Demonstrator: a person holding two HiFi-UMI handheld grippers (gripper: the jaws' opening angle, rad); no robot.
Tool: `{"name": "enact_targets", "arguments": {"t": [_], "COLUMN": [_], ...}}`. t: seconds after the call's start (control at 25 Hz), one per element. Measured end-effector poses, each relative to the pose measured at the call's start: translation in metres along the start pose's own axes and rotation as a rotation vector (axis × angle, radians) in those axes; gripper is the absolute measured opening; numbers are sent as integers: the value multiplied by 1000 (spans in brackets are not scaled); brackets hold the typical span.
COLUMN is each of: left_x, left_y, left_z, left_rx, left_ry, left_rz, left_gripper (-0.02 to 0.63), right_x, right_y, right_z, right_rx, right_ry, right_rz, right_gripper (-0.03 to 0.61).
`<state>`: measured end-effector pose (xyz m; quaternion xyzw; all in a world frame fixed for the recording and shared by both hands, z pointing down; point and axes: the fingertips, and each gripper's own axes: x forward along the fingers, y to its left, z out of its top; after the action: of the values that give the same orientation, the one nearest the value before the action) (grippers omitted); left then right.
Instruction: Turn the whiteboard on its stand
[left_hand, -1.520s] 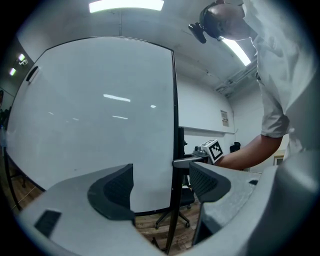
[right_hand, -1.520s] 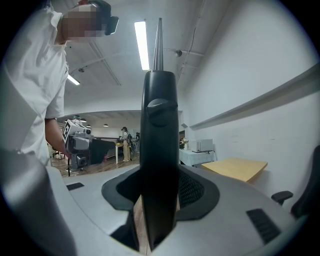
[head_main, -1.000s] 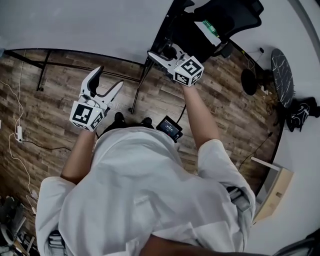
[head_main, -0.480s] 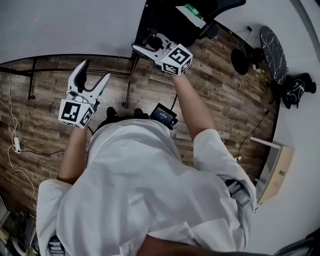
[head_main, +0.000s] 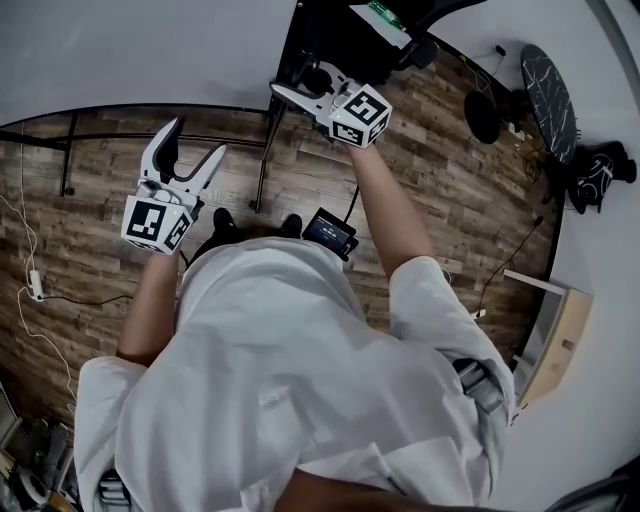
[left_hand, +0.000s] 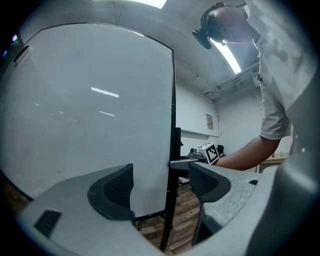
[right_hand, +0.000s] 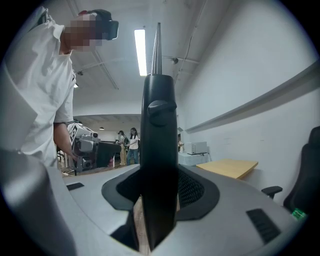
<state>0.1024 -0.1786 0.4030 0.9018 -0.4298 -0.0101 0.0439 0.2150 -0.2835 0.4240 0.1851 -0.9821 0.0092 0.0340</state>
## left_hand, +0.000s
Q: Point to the wall poster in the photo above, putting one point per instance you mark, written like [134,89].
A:
[209,122]

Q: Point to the person's white shirt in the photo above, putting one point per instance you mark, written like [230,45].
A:
[282,50]

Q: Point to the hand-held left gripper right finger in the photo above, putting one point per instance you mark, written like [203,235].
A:
[232,192]

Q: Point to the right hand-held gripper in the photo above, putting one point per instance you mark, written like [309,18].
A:
[211,153]

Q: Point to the person's head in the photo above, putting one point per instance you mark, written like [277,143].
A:
[235,25]

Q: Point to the white ceiling pipes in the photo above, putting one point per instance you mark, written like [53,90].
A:
[225,86]

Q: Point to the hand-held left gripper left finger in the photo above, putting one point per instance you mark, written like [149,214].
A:
[70,225]

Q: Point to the person's right forearm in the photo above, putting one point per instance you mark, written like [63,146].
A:
[250,155]

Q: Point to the black whiteboard eraser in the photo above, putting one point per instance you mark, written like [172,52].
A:
[21,55]

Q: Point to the black head-mounted camera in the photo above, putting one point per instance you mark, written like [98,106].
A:
[202,37]

